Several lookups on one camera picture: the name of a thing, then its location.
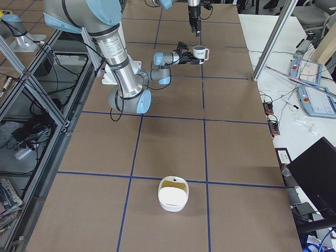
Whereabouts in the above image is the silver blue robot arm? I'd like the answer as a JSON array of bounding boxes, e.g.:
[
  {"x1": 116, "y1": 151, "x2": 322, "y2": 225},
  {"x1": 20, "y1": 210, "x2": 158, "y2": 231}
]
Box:
[
  {"x1": 144, "y1": 0, "x2": 202, "y2": 37},
  {"x1": 44, "y1": 1, "x2": 208, "y2": 114}
]

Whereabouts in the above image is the teach pendant tablet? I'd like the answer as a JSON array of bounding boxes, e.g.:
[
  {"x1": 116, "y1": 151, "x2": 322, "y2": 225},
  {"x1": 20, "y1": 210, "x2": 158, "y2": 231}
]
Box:
[
  {"x1": 298, "y1": 85, "x2": 335, "y2": 119},
  {"x1": 289, "y1": 58, "x2": 322, "y2": 86}
]

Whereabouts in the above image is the aluminium frame post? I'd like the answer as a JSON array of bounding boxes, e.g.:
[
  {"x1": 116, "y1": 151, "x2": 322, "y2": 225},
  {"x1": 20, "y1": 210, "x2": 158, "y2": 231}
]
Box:
[{"x1": 252, "y1": 0, "x2": 298, "y2": 81}]

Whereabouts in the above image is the upper teach pendant tablet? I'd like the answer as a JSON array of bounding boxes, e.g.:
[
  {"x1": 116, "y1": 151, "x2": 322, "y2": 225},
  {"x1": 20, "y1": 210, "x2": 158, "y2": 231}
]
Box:
[{"x1": 289, "y1": 58, "x2": 322, "y2": 86}]

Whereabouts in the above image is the white mug with handle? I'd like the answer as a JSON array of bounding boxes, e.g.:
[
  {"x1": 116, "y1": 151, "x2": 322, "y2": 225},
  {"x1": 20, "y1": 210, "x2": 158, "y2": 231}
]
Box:
[{"x1": 193, "y1": 45, "x2": 210, "y2": 61}]

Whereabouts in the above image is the white lidded container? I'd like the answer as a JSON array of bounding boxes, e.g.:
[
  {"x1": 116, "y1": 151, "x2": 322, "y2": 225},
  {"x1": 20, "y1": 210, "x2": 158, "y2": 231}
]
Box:
[{"x1": 157, "y1": 176, "x2": 189, "y2": 212}]

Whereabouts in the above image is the orange circuit board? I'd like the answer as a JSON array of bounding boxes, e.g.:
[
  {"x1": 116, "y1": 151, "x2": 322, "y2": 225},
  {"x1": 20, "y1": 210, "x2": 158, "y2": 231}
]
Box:
[
  {"x1": 267, "y1": 120, "x2": 280, "y2": 138},
  {"x1": 262, "y1": 101, "x2": 274, "y2": 115}
]

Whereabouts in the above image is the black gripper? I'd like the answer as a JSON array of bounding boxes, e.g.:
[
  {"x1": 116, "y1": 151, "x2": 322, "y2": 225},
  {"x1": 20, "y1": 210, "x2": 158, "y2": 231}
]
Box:
[
  {"x1": 188, "y1": 4, "x2": 202, "y2": 36},
  {"x1": 176, "y1": 41, "x2": 204, "y2": 65}
]

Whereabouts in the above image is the lower teach pendant tablet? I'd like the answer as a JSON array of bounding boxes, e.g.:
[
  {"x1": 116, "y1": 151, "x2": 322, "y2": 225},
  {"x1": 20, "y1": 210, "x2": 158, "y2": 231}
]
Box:
[{"x1": 298, "y1": 85, "x2": 335, "y2": 119}]

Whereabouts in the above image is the black laptop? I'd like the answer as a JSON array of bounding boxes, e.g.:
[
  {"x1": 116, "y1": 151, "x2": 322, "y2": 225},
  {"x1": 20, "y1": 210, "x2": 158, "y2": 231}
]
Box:
[{"x1": 288, "y1": 137, "x2": 335, "y2": 218}]

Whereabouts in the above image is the stack of magazines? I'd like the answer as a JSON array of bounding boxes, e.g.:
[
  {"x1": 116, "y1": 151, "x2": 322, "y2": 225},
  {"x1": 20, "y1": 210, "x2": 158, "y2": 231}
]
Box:
[{"x1": 1, "y1": 177, "x2": 24, "y2": 235}]

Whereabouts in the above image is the metal reacher grabber stick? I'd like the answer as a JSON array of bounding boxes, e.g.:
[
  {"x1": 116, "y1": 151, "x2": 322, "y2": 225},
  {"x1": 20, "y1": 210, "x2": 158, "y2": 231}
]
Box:
[{"x1": 265, "y1": 66, "x2": 336, "y2": 98}]

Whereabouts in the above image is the orange circuit board upper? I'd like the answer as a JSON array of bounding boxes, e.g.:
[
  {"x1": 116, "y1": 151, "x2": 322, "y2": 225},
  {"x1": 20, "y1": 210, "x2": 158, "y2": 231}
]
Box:
[{"x1": 262, "y1": 101, "x2": 274, "y2": 115}]

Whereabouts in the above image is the orange circuit board lower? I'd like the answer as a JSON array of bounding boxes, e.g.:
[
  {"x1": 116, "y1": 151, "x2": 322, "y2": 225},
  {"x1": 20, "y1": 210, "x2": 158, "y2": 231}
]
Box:
[{"x1": 267, "y1": 120, "x2": 280, "y2": 138}]

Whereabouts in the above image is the white power strip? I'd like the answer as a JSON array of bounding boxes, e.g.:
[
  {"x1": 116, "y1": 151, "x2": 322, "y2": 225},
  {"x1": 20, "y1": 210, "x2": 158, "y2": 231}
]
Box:
[{"x1": 14, "y1": 147, "x2": 32, "y2": 160}]

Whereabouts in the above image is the third robot base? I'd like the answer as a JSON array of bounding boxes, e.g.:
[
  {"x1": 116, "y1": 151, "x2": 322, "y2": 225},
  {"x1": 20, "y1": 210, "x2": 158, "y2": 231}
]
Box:
[{"x1": 1, "y1": 14, "x2": 38, "y2": 53}]

